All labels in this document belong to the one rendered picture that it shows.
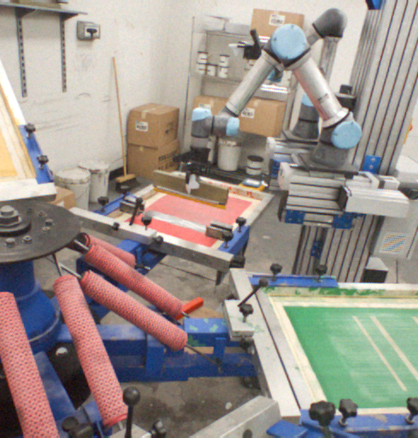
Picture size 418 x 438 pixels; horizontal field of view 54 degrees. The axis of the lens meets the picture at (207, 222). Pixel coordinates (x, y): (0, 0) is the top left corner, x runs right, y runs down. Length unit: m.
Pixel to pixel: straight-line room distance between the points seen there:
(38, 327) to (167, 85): 4.97
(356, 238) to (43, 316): 1.68
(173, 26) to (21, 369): 5.22
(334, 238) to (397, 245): 0.32
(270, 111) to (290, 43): 3.20
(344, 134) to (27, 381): 1.39
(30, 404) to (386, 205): 1.55
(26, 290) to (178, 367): 0.44
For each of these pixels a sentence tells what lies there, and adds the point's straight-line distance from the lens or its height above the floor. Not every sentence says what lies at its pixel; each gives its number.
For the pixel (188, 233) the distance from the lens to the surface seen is 1.75.
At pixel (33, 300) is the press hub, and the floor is 1.13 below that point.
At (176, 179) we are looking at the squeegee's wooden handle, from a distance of 1.83.
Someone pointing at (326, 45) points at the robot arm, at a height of 1.73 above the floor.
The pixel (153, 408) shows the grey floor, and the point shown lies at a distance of 2.28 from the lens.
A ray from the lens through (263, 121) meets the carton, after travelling 4.85.
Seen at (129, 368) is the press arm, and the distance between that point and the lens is 1.16.
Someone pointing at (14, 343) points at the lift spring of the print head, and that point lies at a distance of 0.83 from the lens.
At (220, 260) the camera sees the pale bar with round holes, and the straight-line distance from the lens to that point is 1.42.
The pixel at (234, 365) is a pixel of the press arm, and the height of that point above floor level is 0.92.
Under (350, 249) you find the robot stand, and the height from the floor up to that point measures 0.76.
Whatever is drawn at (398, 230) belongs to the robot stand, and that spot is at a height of 0.92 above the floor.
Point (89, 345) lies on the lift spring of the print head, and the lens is 0.84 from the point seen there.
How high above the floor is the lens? 1.74
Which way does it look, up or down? 25 degrees down
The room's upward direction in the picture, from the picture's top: 7 degrees clockwise
